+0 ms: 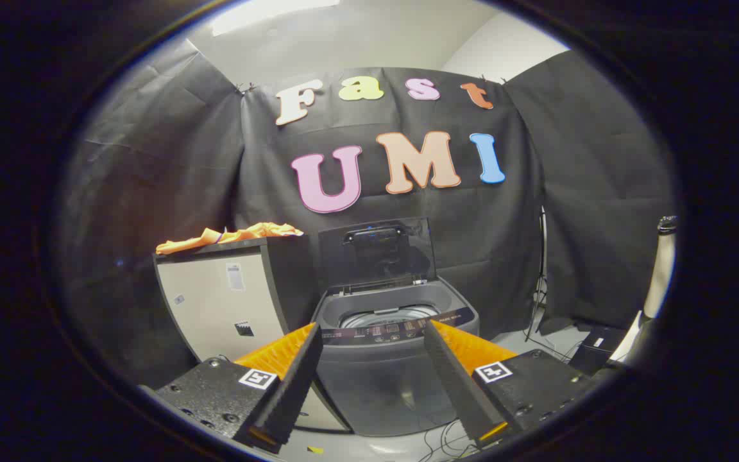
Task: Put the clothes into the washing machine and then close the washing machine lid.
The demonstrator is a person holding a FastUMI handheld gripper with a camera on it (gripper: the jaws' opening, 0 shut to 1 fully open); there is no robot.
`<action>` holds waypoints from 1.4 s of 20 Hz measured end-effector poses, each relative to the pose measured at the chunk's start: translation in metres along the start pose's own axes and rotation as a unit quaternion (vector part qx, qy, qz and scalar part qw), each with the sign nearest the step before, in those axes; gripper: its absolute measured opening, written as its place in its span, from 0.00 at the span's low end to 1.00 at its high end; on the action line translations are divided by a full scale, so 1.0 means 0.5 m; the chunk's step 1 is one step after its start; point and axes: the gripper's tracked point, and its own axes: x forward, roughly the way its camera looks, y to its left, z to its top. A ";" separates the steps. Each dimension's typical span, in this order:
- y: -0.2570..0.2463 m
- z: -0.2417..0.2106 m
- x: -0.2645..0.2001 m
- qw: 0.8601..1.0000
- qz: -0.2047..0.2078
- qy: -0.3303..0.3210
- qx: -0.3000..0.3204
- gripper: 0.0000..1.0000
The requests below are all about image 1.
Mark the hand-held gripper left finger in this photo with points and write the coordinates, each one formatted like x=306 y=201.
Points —
x=299 y=378

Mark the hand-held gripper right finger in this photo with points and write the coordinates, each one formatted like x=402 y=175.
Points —
x=453 y=378

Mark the grey washing machine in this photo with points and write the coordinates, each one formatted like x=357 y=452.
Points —
x=376 y=385

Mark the orange garment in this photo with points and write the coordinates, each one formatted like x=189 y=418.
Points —
x=260 y=231

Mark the small yellow floor scrap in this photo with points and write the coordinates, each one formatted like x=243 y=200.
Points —
x=315 y=450

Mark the beige cabinet with dark sides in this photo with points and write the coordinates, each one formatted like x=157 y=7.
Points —
x=215 y=308

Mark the black backdrop cloth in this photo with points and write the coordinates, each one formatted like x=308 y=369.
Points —
x=478 y=244

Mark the black box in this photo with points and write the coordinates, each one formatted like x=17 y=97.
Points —
x=594 y=350

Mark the metal light stand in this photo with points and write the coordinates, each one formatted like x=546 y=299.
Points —
x=541 y=256

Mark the white object with dark cap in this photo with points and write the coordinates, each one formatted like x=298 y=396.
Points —
x=659 y=276

